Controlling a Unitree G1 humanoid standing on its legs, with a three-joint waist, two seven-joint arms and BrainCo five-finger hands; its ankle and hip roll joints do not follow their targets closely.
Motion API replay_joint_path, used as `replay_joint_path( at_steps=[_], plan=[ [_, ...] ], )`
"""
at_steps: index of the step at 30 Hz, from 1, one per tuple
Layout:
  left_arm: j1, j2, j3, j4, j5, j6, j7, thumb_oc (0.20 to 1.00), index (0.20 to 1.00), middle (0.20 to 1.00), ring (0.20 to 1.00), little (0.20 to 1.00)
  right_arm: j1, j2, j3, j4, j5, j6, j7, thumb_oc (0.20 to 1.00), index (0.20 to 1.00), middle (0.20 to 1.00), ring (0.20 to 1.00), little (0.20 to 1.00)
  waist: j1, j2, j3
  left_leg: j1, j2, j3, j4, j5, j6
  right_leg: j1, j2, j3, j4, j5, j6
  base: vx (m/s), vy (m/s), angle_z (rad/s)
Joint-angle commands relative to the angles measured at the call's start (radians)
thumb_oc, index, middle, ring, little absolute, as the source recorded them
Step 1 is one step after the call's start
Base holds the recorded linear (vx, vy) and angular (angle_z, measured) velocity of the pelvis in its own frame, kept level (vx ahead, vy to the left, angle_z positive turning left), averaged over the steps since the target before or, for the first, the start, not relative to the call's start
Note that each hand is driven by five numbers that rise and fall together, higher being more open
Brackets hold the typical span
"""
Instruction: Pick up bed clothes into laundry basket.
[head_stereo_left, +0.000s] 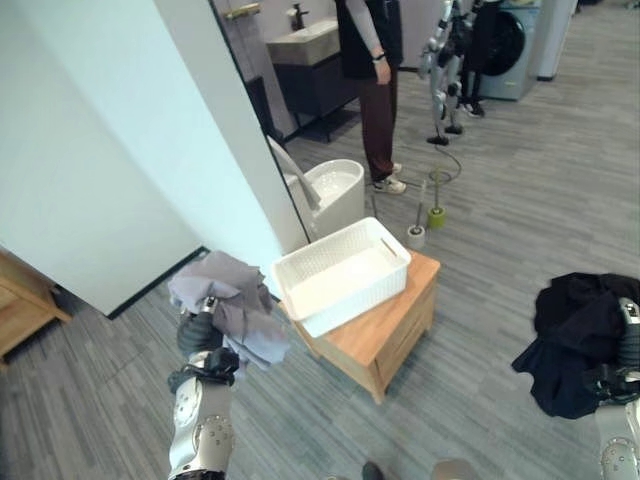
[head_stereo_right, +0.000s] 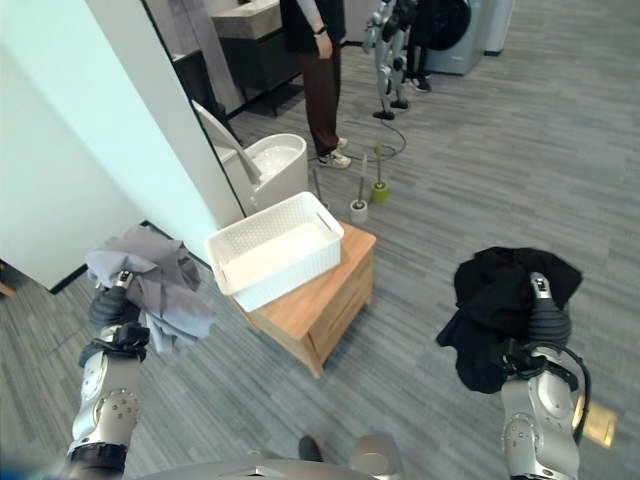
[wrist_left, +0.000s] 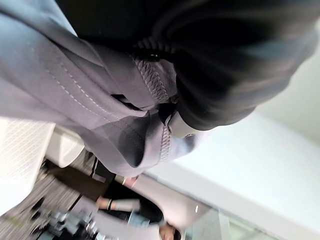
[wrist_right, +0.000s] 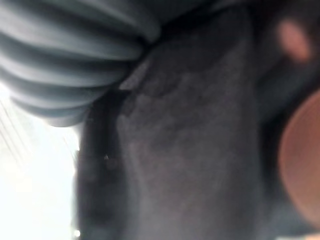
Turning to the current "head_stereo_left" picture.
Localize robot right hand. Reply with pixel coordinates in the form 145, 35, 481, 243
618, 297, 640, 370

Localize grey washbasin vanity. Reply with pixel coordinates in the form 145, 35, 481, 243
264, 17, 362, 144

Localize light blue washing machine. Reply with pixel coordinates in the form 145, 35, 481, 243
474, 0, 542, 103

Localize wooden bedside cabinet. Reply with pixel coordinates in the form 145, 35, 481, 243
277, 248, 442, 406

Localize white toilet brush holder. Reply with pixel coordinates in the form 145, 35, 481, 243
406, 179, 429, 249

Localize black faucet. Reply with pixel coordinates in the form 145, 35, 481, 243
287, 2, 310, 31

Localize green toilet brush holder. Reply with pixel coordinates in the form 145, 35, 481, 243
426, 168, 447, 231

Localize white toilet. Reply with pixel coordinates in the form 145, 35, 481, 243
266, 135, 366, 241

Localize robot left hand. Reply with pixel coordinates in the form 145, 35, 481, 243
176, 295, 225, 359

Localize black garment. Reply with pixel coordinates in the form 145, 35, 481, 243
510, 271, 640, 420

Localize white plastic laundry basket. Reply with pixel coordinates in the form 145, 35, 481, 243
270, 216, 413, 338

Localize person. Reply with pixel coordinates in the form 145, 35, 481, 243
333, 0, 408, 195

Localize wooden furniture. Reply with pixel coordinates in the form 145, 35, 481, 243
0, 248, 74, 366

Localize silver humanoid robot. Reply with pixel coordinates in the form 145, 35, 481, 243
418, 0, 482, 147

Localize black floor cable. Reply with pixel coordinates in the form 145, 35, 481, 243
399, 142, 464, 191

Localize grey bed cloth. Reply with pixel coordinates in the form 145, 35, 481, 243
167, 250, 292, 382

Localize gold towel bar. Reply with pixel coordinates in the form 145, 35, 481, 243
222, 2, 263, 21

